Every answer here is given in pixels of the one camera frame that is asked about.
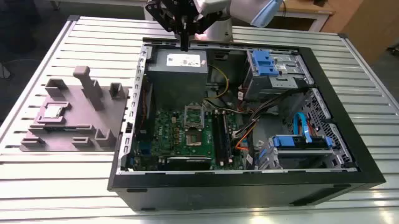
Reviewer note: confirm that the black PC case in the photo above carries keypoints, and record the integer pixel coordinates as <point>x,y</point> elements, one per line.
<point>217,193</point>

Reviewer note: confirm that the silver CPU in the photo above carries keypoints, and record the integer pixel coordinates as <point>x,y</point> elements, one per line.
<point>53,112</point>

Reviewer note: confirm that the blue plastic drive carrier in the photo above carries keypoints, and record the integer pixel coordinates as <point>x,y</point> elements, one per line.
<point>263,58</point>
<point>268,70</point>

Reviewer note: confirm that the wooden desk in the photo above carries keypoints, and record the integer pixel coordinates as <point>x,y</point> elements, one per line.
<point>308,10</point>

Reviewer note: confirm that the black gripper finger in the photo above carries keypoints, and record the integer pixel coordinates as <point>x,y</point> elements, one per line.
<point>208,22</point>
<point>158,14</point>

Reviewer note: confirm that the grey power supply unit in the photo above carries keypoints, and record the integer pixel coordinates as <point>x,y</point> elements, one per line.
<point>177,84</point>

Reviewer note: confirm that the CPU socket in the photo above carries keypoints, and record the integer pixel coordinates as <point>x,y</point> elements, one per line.
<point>193,138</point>

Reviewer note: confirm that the brown wooden cabinet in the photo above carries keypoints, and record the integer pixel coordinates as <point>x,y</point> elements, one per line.
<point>367,23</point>

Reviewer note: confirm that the blue VGA port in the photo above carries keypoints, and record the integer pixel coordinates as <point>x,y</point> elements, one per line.
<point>132,162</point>

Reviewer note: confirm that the green motherboard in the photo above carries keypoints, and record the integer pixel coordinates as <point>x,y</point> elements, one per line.
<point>158,136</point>

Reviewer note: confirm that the metal disk bay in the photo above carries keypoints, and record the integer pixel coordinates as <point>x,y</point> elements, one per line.
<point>305,152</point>

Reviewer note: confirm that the metal drive cage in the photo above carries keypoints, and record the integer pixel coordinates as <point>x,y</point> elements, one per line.
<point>280,84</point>

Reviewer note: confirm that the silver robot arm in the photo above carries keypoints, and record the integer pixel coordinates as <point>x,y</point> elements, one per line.
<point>217,28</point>

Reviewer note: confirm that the hard disk in blue carrier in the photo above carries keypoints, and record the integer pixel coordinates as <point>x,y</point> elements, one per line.
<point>284,141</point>

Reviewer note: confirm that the black graphics card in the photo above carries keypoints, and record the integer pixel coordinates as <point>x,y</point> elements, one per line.
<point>187,163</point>

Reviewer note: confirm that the black RAM slot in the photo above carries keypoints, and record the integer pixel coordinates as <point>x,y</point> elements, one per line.
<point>216,137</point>
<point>224,137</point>

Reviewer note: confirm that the dark RAM stick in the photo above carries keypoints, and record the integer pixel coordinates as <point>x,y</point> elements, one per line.
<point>60,128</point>

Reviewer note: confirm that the grey parts rack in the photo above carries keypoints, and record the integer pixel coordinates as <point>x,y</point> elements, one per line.
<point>80,121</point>

